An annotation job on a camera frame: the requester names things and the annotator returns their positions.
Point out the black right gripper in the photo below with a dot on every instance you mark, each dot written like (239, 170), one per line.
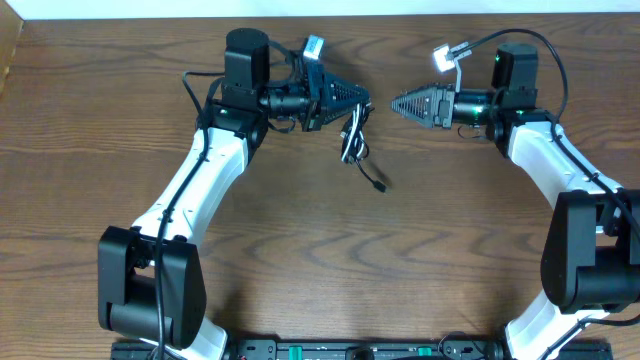
(439, 111)

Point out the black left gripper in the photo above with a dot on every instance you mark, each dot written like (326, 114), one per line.
(314, 100)

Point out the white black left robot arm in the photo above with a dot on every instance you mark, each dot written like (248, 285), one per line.
(150, 283)

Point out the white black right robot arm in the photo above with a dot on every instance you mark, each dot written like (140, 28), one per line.
(590, 263)

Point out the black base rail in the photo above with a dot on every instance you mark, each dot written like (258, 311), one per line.
(452, 346)

